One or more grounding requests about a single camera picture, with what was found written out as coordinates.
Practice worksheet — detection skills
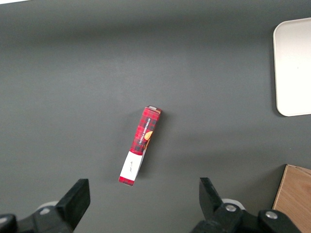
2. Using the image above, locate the red plaid shortbread box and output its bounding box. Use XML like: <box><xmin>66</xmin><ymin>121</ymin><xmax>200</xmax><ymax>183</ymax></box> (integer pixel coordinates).
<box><xmin>118</xmin><ymin>105</ymin><xmax>163</xmax><ymax>187</ymax></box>

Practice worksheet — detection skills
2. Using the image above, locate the wooden two-drawer cabinet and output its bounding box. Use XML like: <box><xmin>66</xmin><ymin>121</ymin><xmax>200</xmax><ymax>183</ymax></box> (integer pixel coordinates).
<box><xmin>272</xmin><ymin>164</ymin><xmax>311</xmax><ymax>233</ymax></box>

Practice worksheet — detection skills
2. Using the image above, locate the beige rectangular tray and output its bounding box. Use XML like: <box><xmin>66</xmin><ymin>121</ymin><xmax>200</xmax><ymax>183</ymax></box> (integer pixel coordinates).
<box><xmin>273</xmin><ymin>17</ymin><xmax>311</xmax><ymax>117</ymax></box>

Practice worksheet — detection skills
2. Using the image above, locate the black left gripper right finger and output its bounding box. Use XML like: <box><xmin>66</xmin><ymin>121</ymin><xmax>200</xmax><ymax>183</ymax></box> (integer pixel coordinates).
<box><xmin>191</xmin><ymin>177</ymin><xmax>259</xmax><ymax>233</ymax></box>

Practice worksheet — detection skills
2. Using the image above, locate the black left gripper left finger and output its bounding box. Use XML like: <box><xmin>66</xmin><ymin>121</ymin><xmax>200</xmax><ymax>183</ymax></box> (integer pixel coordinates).
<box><xmin>17</xmin><ymin>179</ymin><xmax>91</xmax><ymax>233</ymax></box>

